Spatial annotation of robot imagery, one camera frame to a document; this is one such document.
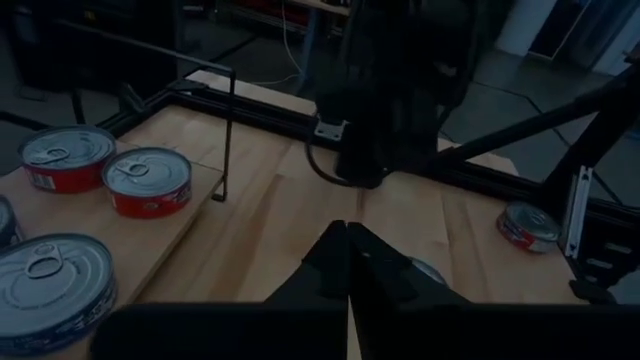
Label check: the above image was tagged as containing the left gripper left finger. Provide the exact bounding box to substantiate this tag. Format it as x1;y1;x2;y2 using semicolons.
263;220;351;307

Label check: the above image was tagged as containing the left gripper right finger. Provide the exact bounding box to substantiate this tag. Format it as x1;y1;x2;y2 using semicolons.
347;222;472;307

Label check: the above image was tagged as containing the red label seafood can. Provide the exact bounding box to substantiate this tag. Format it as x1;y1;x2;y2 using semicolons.
101;146;194;220
18;124;118;195
495;200;562;255

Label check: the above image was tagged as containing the wooden shelf board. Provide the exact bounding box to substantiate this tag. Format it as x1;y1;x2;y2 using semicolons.
0;142;225;360

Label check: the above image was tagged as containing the grey mounting plate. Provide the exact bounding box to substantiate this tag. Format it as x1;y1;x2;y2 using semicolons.
313;118;348;143

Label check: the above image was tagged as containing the black arm base cable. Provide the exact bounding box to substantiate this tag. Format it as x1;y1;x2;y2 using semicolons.
305;114;361;189

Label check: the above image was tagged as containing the black metal shelf bracket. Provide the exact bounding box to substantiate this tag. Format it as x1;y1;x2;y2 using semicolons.
49;17;237;204

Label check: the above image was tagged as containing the white mounting bracket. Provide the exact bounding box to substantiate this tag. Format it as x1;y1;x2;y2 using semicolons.
563;165;595;260

